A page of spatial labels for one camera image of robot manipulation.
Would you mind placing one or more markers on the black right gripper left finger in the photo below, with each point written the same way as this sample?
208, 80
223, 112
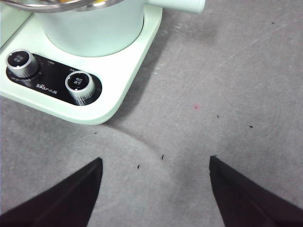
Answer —
59, 201

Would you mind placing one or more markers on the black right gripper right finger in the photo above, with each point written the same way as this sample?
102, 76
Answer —
248, 203

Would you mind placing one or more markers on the silver control knob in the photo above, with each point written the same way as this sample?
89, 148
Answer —
79, 86
20, 62

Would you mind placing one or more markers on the black control panel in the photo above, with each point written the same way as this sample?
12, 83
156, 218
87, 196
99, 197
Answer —
54, 78

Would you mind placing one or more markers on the mint green breakfast machine base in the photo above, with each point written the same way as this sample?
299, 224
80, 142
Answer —
123, 78

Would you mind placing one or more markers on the mint green grill cover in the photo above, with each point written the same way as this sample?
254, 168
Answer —
11, 23

